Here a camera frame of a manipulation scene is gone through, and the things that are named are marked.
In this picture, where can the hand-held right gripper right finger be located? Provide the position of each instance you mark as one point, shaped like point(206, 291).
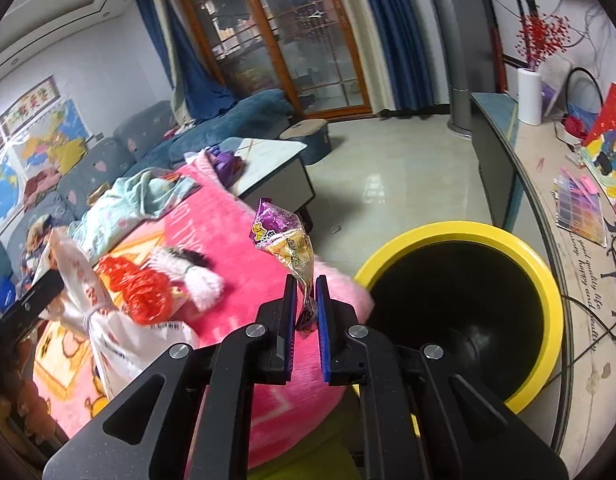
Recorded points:
point(322, 335)

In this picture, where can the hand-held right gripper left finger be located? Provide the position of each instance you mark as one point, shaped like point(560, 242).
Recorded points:
point(289, 335)

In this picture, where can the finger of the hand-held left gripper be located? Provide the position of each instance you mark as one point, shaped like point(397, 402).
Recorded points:
point(27, 305)

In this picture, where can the white plastic bag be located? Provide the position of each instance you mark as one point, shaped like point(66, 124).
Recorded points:
point(112, 340)

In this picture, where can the purple and gold candy wrapper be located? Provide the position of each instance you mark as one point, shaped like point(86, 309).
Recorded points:
point(283, 240)

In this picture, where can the yellow-rimmed black trash bin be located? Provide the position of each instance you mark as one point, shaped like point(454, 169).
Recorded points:
point(463, 300)

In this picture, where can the colourful clothes pile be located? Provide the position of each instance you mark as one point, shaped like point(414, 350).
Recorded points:
point(37, 235)

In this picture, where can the white foam fruit net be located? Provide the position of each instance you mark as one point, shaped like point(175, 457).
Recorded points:
point(202, 285)

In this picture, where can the red foam net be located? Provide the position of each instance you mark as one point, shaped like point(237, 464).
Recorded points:
point(137, 285)

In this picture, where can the world map poster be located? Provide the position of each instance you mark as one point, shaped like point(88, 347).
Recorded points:
point(2, 195)

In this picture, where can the pink printed blanket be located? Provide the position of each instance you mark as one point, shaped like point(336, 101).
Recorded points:
point(227, 240)

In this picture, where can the pink clothes pile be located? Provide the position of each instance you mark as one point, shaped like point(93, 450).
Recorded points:
point(42, 187)

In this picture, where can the light blue printed cloth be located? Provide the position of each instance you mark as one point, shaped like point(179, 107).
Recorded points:
point(127, 200)

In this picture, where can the blue-grey sofa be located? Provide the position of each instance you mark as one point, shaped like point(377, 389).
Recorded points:
point(97, 160)

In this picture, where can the country map poster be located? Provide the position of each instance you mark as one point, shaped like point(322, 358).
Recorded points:
point(52, 135)

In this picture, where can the white-topped coffee table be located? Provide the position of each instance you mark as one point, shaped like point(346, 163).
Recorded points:
point(273, 160)

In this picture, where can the purple bag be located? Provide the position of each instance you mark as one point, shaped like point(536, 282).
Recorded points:
point(227, 165)

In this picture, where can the wooden stick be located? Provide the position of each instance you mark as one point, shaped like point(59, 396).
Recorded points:
point(246, 151)

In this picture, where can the round stool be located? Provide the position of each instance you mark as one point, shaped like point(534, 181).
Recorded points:
point(308, 140)

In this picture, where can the long tv cabinet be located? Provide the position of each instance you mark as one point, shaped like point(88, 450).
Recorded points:
point(533, 170)

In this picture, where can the colourful bead box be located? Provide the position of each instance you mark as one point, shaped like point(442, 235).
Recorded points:
point(580, 210)

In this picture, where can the blue curtain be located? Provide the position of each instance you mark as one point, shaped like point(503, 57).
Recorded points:
point(398, 35)
point(187, 60)

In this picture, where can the wooden-framed glass door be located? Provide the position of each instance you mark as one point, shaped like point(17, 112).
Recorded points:
point(268, 35)

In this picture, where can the grey tower air conditioner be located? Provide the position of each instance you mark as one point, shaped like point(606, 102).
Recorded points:
point(453, 60)

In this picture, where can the white vase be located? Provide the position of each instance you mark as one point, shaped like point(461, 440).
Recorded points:
point(529, 95)

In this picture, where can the colourful painting board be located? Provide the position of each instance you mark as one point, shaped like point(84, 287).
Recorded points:
point(610, 130)

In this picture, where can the red berry branches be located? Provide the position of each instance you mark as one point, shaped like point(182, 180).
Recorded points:
point(540, 40)

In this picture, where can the black hoop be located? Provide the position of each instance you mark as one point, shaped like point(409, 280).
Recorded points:
point(599, 90)

